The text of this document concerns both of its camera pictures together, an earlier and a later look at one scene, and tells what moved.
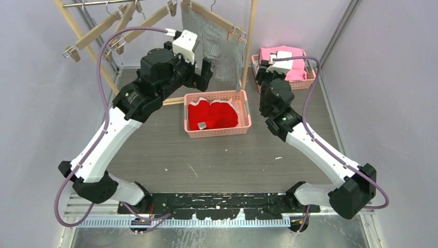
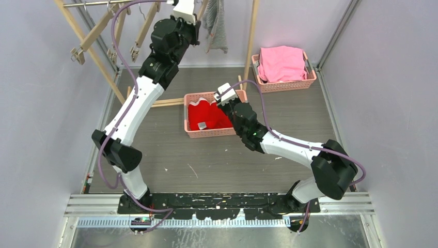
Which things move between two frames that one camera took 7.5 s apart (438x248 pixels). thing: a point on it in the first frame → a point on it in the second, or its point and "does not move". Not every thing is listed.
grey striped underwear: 216,43 → 213,14
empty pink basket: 239,97 does not move
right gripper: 262,72 → 223,107
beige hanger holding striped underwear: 214,17 → 203,4
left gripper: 196,80 → 193,29
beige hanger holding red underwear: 119,45 → 134,50
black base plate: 218,205 does not move
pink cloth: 298,73 does not move
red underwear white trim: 203,115 does not move
